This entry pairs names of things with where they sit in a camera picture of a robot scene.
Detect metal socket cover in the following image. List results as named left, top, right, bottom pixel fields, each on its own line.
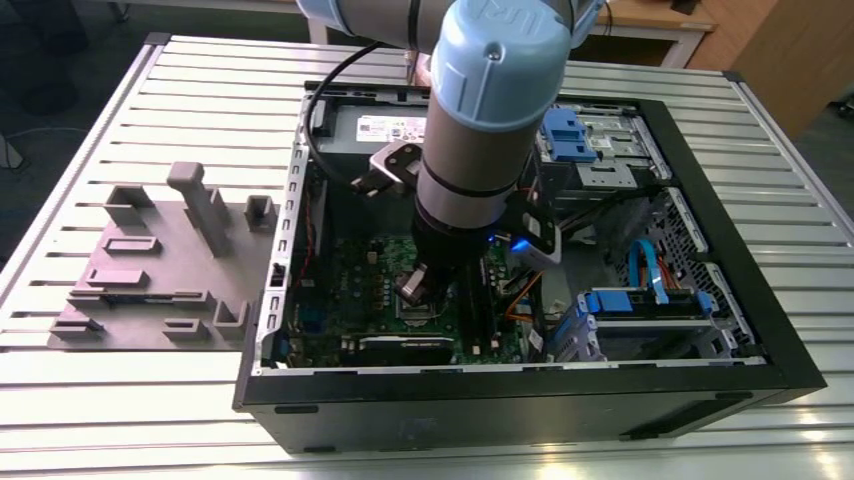
left=394, top=294, right=447, bottom=324

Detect black RAM slot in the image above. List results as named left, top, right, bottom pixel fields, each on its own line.
left=457, top=269, right=486, bottom=354

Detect black RAM stick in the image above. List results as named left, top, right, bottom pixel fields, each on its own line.
left=474, top=254, right=503, bottom=349

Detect green Dell motherboard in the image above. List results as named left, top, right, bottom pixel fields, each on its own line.
left=286, top=234, right=529, bottom=369

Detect black graphics card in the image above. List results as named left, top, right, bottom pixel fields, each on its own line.
left=339, top=334, right=459, bottom=369

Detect grey power supply unit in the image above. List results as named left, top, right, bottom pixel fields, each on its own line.
left=313, top=102, right=433, bottom=236

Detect metal optical drive cage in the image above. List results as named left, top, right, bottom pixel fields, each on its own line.
left=533, top=102, right=674, bottom=214

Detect blue drive bay latch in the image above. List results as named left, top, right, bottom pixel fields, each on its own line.
left=537, top=108, right=601, bottom=165

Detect black open PC case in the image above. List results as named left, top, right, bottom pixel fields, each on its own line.
left=231, top=79, right=829, bottom=455

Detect metal disk bay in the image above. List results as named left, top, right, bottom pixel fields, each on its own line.
left=566, top=287, right=766, bottom=364

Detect hard disk in blue carrier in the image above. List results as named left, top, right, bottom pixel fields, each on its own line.
left=577, top=288, right=716, bottom=322

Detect grey parts rack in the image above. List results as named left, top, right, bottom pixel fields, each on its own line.
left=47, top=160, right=282, bottom=352

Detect RAM stick gold contacts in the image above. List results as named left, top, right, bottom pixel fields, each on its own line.
left=99, top=292, right=206, bottom=306

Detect wooden cabinet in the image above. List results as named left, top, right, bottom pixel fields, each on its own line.
left=686, top=0, right=854, bottom=139

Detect orange wire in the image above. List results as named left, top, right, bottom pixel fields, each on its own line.
left=503, top=272, right=546, bottom=324

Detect white rounded wrist camera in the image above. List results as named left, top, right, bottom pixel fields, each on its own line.
left=503, top=192, right=566, bottom=267

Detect grey boxy wrist camera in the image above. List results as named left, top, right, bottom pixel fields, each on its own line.
left=350, top=141, right=426, bottom=199

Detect thin red wire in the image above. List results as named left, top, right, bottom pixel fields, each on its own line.
left=297, top=199, right=319, bottom=281

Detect black sleeved cable bundle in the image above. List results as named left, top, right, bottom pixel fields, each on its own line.
left=499, top=187, right=669, bottom=296

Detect blue SATA wire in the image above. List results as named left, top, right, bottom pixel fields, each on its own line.
left=629, top=238, right=672, bottom=307

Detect thick black camera cable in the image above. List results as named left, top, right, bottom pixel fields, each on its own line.
left=303, top=42, right=389, bottom=187

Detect wooden desk white frame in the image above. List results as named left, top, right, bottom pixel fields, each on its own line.
left=303, top=0, right=720, bottom=69

